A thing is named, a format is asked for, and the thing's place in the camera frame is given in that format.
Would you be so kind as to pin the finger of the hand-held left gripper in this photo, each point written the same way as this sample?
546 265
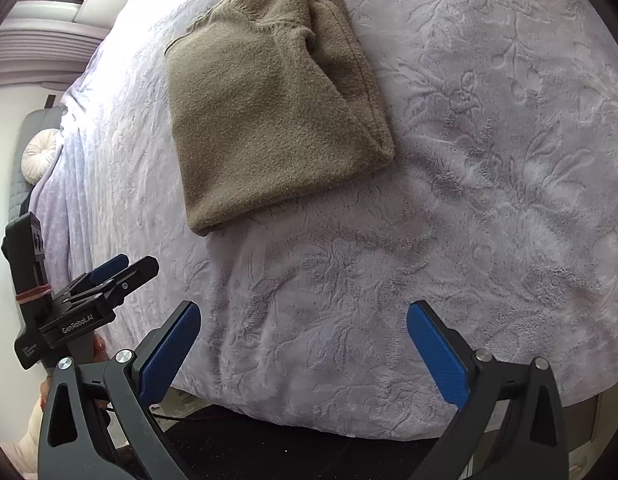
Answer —
109 267
136 272

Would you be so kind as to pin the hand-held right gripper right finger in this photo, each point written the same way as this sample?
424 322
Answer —
439 350

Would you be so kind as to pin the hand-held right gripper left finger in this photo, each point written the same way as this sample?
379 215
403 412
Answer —
171 350

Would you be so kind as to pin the brown knit sweater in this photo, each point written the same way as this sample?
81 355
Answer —
264 110

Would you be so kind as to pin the person's left forearm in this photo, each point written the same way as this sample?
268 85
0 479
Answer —
24 452

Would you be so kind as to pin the person's left hand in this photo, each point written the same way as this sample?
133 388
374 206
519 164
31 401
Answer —
99 349

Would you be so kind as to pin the red rubber band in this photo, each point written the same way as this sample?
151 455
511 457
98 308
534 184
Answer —
34 293

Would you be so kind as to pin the white round cushion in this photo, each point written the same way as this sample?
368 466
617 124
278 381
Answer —
40 155

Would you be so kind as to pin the lavender embossed bed blanket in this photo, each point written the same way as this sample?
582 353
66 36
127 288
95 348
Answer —
439 210

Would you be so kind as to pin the grey padded headboard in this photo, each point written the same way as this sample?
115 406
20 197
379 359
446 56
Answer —
26 125

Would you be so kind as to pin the beige bed base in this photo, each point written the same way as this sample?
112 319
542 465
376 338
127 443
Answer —
596 430

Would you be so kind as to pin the purple pleated curtain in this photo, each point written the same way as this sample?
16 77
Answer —
39 45

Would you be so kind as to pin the small black wall fixture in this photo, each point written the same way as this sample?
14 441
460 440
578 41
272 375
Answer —
50 101

